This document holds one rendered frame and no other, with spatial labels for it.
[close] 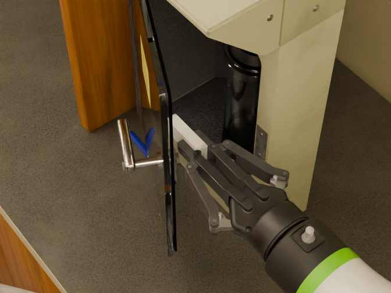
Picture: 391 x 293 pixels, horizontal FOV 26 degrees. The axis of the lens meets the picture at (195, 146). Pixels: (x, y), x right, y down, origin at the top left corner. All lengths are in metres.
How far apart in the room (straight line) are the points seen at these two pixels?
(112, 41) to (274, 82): 0.42
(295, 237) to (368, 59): 0.75
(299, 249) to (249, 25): 0.26
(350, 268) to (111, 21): 0.64
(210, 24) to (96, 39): 0.51
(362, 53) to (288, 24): 0.66
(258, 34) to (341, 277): 0.29
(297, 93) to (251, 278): 0.37
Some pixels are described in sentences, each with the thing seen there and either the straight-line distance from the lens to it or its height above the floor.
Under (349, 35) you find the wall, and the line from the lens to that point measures 1.69.
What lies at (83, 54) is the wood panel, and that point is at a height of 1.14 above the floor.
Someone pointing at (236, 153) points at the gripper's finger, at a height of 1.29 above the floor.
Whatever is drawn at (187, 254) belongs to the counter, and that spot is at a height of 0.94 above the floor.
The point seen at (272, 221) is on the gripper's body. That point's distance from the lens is 1.01.
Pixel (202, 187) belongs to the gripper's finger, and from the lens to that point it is 1.06.
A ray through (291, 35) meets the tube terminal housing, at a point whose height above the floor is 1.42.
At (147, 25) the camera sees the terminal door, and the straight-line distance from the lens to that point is 1.11.
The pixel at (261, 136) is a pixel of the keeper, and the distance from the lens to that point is 1.20.
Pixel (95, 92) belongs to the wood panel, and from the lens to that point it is 1.50.
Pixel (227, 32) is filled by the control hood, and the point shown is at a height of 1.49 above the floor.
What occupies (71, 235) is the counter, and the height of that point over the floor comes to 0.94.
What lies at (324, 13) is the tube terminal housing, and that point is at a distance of 1.08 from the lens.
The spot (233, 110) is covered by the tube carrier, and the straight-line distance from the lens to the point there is 1.36.
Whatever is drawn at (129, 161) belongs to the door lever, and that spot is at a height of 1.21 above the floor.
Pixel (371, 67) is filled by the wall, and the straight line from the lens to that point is 1.69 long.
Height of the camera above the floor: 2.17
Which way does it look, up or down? 53 degrees down
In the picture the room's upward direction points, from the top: straight up
